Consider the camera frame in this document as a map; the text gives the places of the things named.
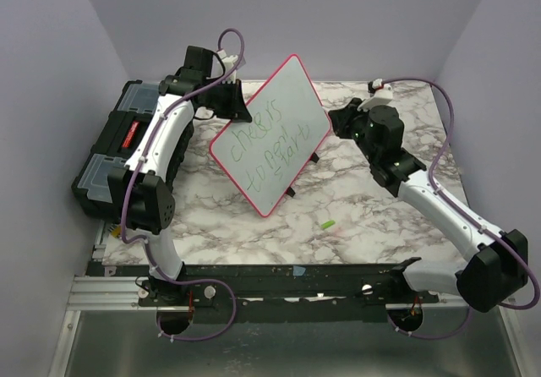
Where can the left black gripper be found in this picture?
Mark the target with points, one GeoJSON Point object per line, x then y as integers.
{"type": "Point", "coordinates": [237, 108]}

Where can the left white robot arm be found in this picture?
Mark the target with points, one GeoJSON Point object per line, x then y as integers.
{"type": "Point", "coordinates": [201, 71]}

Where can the blue tape piece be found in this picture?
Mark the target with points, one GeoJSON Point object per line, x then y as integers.
{"type": "Point", "coordinates": [298, 270]}

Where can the black toolbox with clear lids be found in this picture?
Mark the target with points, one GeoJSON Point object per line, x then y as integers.
{"type": "Point", "coordinates": [102, 187]}

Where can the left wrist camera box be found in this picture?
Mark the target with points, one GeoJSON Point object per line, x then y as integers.
{"type": "Point", "coordinates": [232, 64]}

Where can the pink framed whiteboard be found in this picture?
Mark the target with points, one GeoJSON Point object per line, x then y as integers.
{"type": "Point", "coordinates": [264, 157]}

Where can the small yellow metal part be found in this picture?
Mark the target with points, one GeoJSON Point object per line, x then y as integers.
{"type": "Point", "coordinates": [115, 231]}

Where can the aluminium extrusion rail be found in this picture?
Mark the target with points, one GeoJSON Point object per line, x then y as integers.
{"type": "Point", "coordinates": [90, 293]}

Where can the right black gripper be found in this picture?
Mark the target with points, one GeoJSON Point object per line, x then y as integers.
{"type": "Point", "coordinates": [342, 117]}

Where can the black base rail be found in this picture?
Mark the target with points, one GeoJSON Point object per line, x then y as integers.
{"type": "Point", "coordinates": [264, 294]}

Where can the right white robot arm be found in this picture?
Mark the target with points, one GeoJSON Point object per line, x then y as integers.
{"type": "Point", "coordinates": [494, 260]}

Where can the green marker cap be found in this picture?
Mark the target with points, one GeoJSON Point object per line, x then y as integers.
{"type": "Point", "coordinates": [327, 224]}

